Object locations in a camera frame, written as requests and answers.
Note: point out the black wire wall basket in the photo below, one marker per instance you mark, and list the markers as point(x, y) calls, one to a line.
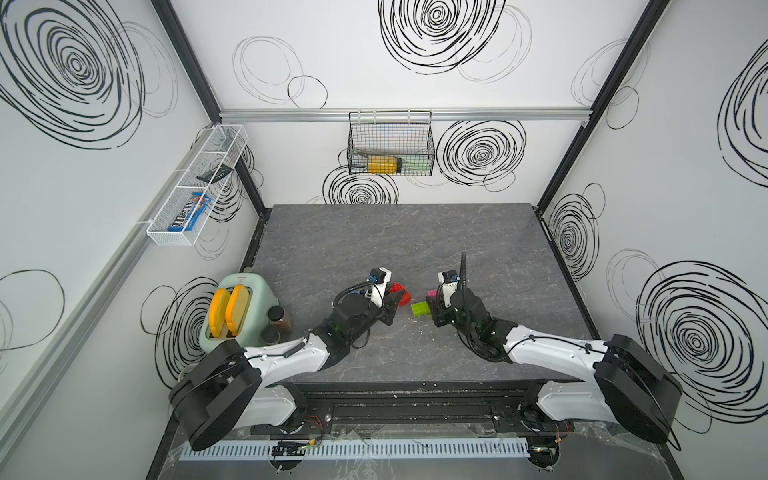
point(388, 137)

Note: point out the white wire shelf basket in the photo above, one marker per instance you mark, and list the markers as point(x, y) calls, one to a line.
point(216, 145)

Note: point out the red lego brick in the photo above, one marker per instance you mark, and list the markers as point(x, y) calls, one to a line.
point(401, 294)

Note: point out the yellow toast slice left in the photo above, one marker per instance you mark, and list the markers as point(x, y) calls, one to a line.
point(217, 323)

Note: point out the black remote control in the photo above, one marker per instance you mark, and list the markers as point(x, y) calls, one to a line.
point(214, 175)

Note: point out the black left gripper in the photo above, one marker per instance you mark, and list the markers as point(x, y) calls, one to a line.
point(388, 309)

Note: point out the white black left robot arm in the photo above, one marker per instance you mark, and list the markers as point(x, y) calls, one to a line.
point(270, 360)

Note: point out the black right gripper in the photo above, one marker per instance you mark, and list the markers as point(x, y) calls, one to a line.
point(437, 308)

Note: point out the aluminium wall rail back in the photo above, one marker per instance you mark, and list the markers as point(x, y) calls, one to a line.
point(315, 115)

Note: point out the black corner frame post right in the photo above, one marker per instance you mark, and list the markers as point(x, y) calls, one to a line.
point(645, 26)

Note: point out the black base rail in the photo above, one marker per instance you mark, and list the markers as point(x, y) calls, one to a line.
point(497, 403)

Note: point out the yellow toast slice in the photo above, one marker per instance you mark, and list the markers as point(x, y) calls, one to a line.
point(217, 323)
point(237, 309)

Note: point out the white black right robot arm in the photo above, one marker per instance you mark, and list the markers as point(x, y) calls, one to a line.
point(615, 381)

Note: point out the lime green long lego brick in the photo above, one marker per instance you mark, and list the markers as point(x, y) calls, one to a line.
point(421, 309)

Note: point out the black corner frame post left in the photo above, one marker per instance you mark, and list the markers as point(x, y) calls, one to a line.
point(184, 50)

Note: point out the black corner frame post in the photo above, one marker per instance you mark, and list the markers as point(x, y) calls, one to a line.
point(184, 50)
point(645, 26)

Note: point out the blue candy packet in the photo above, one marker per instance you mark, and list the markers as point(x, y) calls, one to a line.
point(192, 209)

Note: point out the mint green toaster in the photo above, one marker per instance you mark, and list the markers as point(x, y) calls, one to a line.
point(262, 298)

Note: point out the white slotted cable duct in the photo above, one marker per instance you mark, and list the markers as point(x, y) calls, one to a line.
point(348, 449)

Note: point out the yellow toast slice right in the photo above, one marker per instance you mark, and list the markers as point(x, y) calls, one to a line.
point(237, 309)

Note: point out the green item in basket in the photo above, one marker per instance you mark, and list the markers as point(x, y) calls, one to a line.
point(416, 165)

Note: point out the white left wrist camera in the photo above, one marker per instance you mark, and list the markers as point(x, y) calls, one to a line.
point(379, 279)

